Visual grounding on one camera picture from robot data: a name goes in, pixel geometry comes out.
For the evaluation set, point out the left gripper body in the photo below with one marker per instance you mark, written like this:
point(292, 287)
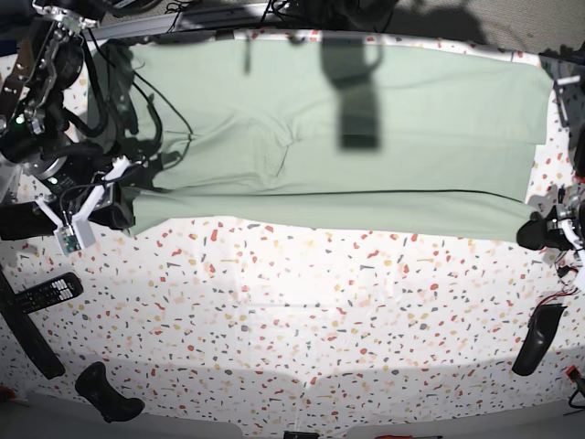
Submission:
point(560, 219)

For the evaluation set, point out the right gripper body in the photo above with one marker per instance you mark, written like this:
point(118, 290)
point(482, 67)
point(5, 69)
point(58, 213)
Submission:
point(70, 166)

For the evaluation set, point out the light green T-shirt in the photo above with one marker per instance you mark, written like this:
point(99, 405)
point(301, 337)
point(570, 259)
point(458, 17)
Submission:
point(335, 135)

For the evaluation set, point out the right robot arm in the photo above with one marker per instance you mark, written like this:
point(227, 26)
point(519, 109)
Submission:
point(44, 139)

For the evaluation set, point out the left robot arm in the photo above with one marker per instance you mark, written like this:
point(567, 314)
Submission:
point(566, 69)

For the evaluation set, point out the black cylinder roll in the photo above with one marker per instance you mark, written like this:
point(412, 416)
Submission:
point(24, 221)

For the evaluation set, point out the black TV remote control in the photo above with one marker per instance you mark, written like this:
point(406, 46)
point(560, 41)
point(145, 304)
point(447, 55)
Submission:
point(52, 292)

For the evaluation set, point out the long black bar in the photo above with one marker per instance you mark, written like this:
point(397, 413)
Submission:
point(27, 335)

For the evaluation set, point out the small red clip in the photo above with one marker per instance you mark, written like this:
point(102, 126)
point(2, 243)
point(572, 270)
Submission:
point(573, 373)

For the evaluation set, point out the black game controller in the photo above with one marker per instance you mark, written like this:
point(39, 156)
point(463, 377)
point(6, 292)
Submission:
point(92, 384)

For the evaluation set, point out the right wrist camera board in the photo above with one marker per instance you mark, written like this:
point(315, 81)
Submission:
point(74, 238)

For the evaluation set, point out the black curved handle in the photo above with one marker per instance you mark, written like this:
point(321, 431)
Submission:
point(542, 328)

